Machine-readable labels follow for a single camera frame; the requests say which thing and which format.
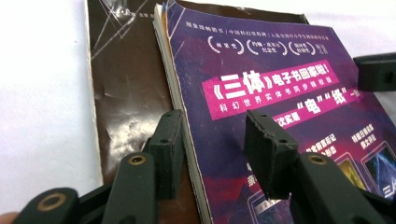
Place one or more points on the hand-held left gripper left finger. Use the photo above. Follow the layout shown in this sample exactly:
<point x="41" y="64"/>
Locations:
<point x="168" y="149"/>

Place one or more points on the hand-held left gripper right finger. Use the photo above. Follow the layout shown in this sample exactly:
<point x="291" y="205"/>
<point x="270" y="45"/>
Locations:
<point x="271" y="155"/>

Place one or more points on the black magazine with red print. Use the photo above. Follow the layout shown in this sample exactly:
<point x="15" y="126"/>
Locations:
<point x="124" y="77"/>

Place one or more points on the purple and brown magazine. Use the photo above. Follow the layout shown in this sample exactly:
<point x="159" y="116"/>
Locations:
<point x="249" y="46"/>

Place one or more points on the white table mat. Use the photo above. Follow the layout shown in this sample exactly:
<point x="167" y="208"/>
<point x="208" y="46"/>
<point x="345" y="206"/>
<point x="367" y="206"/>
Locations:
<point x="40" y="93"/>

